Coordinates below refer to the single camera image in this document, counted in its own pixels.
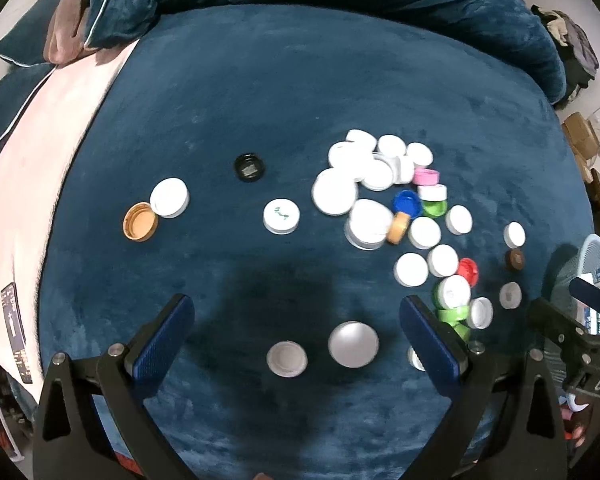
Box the white round bottle cap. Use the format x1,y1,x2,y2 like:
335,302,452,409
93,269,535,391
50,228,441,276
328,321,379,368

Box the light blue plastic basket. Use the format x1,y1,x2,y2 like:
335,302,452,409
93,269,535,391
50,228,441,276
550,234,600,335

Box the silver grey cap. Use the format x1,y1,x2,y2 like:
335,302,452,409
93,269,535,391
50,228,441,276
498,282,522,310

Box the brown bottle cap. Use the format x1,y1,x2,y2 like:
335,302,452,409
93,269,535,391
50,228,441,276
505,248,526,271

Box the green bottle with white cap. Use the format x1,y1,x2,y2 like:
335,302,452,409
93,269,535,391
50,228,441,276
432,275,471,341

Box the red bottle cap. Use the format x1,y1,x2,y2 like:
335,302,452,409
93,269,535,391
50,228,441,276
456,258,479,287

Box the green bottle cap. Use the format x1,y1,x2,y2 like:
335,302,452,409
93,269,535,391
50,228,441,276
422,200,448,218

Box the white cap upside down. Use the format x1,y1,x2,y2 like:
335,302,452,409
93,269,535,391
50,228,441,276
266,340,308,378

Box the gold cap on left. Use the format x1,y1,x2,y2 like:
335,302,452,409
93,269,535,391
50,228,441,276
122,202,158,243

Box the gold orange bottle cap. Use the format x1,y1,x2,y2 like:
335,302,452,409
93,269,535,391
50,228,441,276
386,211,411,245

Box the pink bottle cap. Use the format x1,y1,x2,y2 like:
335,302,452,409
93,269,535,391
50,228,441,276
413,167,440,186

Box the blue bottle cap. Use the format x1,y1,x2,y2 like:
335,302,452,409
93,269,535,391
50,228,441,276
392,190,422,219

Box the large white jar lid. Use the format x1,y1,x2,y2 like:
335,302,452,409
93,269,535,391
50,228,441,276
344,198,393,252

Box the white cap beside gold cap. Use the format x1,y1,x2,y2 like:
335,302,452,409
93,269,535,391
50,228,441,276
149,178,189,219

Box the white cap with green mark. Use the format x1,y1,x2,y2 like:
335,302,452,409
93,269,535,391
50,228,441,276
262,198,300,235

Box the black bottle cap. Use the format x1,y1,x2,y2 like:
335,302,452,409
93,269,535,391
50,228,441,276
234,153,265,182

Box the dark blue plush blanket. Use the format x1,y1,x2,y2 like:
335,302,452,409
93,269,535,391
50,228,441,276
38,6,593,479

